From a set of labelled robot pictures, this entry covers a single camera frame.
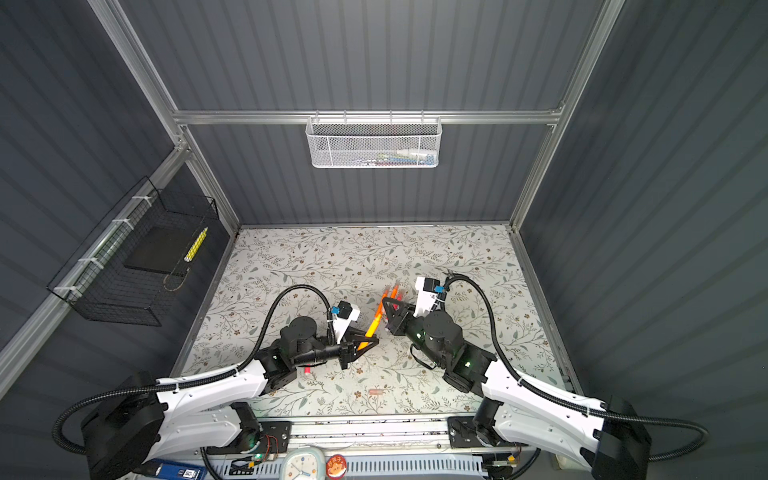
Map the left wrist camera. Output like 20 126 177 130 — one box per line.
331 300 360 343

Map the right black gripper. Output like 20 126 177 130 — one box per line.
383 295 447 369

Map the left black corrugated cable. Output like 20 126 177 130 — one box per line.
51 283 334 456

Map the black wire wall basket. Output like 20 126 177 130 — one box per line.
48 181 218 327

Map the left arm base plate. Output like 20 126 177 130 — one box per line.
206 421 292 456

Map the blue black device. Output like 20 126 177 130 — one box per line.
140 459 207 480

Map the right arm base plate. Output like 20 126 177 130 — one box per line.
446 415 527 449

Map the white mesh wall basket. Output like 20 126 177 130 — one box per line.
305 118 443 169

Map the right black corrugated cable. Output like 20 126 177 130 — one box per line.
443 273 709 463

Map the black pad in basket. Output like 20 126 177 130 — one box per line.
123 226 192 277

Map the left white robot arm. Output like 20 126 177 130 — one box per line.
81 316 379 479

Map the white alarm clock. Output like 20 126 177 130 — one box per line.
279 447 327 480

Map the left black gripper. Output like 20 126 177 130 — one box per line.
292 326 378 370

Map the black corrugated cable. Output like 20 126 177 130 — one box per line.
51 283 334 456
443 273 709 463

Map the aluminium front rail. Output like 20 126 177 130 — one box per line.
179 410 610 448

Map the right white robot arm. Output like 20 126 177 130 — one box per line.
383 298 651 479

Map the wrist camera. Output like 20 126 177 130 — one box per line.
414 276 445 317
331 300 360 343

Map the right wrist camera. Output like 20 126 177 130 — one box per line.
414 276 445 317

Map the yellow highlighter in basket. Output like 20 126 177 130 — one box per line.
183 227 209 263

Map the red round toy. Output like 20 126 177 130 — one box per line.
326 454 348 480

